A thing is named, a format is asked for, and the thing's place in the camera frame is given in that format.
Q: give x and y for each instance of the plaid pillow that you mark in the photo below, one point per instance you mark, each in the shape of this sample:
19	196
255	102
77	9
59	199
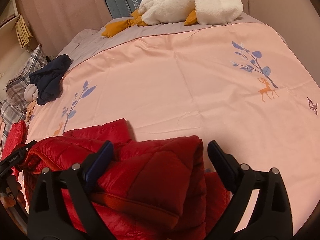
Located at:
14	107

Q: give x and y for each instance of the small orange printed cloth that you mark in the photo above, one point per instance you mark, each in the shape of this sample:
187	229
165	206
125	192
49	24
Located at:
30	109

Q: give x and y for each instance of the pink printed duvet cover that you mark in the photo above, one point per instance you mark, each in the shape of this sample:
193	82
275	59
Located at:
237	84

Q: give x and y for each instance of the red quilted down jacket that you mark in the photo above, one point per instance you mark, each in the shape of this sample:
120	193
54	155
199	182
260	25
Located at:
155	189

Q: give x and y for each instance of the left hand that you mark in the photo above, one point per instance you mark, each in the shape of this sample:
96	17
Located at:
13	194

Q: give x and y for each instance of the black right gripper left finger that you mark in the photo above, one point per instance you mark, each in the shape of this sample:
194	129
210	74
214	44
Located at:
48	217

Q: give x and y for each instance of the pink curtain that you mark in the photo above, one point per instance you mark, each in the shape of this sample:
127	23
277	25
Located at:
55	22

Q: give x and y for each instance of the white plush goose toy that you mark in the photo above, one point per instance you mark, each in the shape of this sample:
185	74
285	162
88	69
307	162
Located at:
154	12

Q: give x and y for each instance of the wooden shelf unit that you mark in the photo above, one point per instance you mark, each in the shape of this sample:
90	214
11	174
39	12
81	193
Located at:
13	57

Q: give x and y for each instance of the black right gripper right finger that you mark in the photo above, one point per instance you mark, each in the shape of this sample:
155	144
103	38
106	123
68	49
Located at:
259	207

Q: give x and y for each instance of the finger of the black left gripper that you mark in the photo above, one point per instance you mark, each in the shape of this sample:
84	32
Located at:
31	144

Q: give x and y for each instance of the grey-pink rolled garment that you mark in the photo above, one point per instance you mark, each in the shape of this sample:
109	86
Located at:
31	93

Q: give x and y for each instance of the navy blue crumpled garment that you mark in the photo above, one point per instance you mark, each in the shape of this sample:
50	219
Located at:
47	79

